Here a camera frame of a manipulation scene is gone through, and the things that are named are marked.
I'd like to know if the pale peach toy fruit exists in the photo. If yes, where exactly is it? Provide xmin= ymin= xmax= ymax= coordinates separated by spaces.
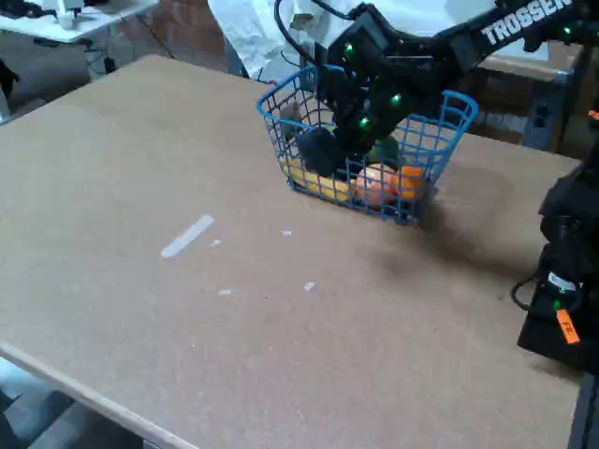
xmin=355 ymin=166 xmax=399 ymax=210

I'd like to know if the looped black camera cable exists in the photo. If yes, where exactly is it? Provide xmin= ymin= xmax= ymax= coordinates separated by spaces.
xmin=273 ymin=0 xmax=329 ymax=71

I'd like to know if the long white tape strip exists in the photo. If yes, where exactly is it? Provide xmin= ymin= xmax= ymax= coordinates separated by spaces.
xmin=160 ymin=214 xmax=215 ymax=259

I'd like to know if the orange toy fruit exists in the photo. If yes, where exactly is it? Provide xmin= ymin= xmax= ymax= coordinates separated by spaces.
xmin=397 ymin=166 xmax=428 ymax=201

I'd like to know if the white crumpled sheet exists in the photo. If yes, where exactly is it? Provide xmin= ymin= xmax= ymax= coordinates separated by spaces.
xmin=208 ymin=0 xmax=551 ymax=83

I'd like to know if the white desk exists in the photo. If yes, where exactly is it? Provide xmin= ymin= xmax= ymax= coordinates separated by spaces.
xmin=0 ymin=0 xmax=160 ymax=46

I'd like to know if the white object on desk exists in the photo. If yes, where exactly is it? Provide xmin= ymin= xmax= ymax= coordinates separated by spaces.
xmin=54 ymin=0 xmax=95 ymax=32

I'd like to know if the round green toy fruit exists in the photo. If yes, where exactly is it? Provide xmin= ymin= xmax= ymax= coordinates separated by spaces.
xmin=371 ymin=138 xmax=400 ymax=165

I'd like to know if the black metal frame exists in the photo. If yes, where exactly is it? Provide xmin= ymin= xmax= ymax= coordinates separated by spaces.
xmin=566 ymin=371 xmax=599 ymax=449

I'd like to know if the yellow toy banana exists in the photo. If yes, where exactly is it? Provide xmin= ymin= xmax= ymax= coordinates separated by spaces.
xmin=280 ymin=158 xmax=352 ymax=203

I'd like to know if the blue wire basket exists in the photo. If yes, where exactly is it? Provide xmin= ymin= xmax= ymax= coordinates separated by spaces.
xmin=256 ymin=65 xmax=479 ymax=229

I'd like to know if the wooden workbench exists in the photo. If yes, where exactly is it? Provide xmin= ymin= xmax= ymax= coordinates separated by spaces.
xmin=472 ymin=41 xmax=586 ymax=153

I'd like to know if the white red basket tag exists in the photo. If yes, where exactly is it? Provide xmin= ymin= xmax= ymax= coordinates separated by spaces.
xmin=279 ymin=103 xmax=303 ymax=137

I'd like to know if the black base power cable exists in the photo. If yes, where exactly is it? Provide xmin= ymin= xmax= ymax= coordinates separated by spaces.
xmin=510 ymin=275 xmax=544 ymax=312

